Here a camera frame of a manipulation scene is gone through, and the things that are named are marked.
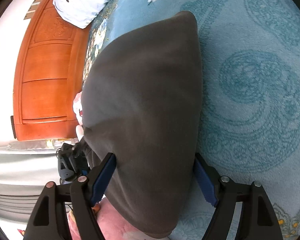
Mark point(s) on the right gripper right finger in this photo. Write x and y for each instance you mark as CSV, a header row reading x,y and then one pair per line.
x,y
257,218

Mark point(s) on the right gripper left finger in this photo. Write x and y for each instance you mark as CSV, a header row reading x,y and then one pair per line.
x,y
48,219

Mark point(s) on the dark grey sweatpants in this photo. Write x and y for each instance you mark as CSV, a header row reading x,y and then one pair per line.
x,y
142,101

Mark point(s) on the pink cloth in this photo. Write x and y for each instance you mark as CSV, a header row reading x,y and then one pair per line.
x,y
77,107

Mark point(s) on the pink pajama clothing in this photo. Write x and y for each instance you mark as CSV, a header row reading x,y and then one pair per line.
x,y
123,224

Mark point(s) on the orange wooden headboard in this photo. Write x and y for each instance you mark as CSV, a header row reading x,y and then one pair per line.
x,y
48,76

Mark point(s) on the teal floral bed blanket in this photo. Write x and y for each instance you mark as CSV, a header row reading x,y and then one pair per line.
x,y
249,124

